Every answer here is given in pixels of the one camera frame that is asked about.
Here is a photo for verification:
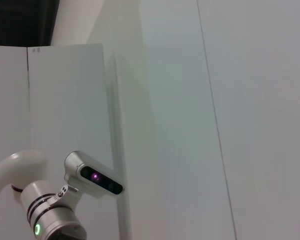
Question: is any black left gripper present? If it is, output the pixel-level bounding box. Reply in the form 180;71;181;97
52;223;87;240

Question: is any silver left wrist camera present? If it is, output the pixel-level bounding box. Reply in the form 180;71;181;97
63;150;126;200

